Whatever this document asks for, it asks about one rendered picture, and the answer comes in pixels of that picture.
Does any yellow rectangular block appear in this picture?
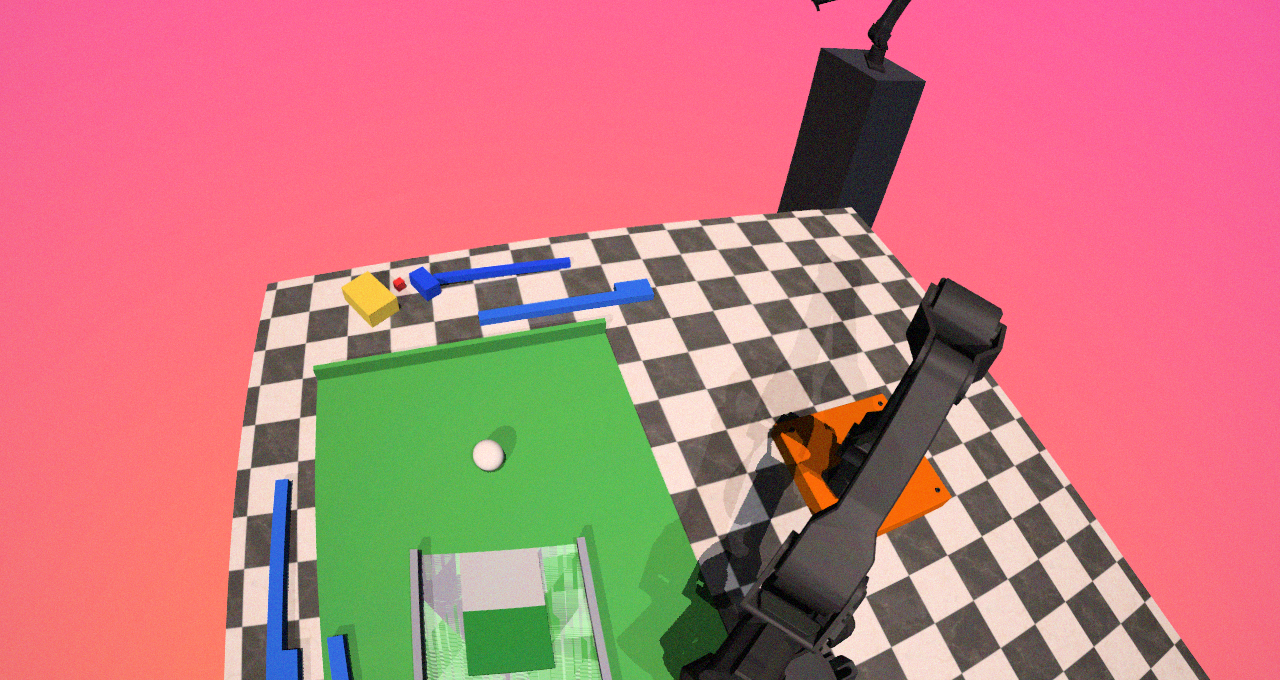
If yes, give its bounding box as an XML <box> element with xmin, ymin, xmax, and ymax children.
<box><xmin>340</xmin><ymin>271</ymin><xmax>399</xmax><ymax>327</ymax></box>

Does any green flat mat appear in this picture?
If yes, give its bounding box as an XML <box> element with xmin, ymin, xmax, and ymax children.
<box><xmin>315</xmin><ymin>333</ymin><xmax>728</xmax><ymax>680</ymax></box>

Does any white ball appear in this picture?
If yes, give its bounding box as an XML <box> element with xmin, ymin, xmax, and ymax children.
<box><xmin>474</xmin><ymin>439</ymin><xmax>504</xmax><ymax>471</ymax></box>

